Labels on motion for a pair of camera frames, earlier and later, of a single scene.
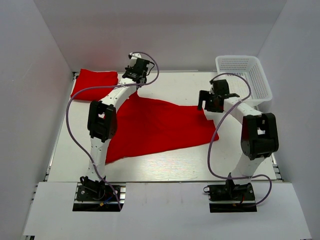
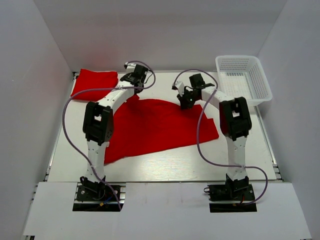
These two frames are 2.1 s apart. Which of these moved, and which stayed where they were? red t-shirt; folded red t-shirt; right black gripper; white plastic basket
Moved: right black gripper
Stayed: white plastic basket; folded red t-shirt; red t-shirt
